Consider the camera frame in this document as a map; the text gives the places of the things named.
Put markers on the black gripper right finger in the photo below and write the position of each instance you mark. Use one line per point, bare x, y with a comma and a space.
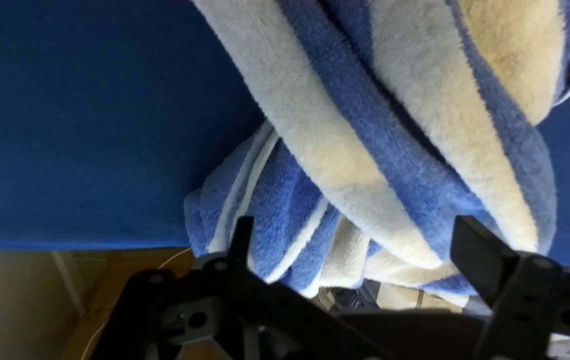
484, 260

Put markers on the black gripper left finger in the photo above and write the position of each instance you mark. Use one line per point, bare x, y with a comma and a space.
244, 240

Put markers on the blue ironing board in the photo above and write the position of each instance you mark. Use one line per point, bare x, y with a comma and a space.
65, 133

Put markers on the blue white striped towel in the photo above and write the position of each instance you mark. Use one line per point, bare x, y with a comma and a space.
397, 133

